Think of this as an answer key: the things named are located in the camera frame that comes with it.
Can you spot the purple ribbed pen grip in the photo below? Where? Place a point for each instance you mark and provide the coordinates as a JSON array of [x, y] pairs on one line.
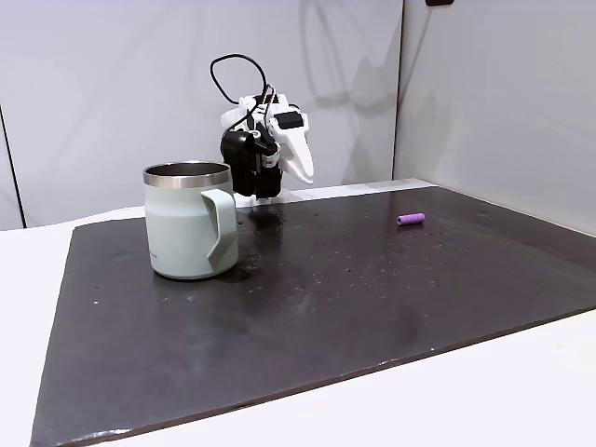
[[410, 219]]

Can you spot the pale green steel mug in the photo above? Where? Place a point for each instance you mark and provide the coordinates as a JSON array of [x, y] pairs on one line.
[[181, 228]]

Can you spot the black table mat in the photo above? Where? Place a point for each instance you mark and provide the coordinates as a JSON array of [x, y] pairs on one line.
[[298, 316]]

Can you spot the black oval camera box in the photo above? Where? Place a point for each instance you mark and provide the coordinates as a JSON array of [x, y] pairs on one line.
[[237, 160]]

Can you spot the black wall fixture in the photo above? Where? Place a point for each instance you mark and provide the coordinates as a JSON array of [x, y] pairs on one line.
[[439, 2]]

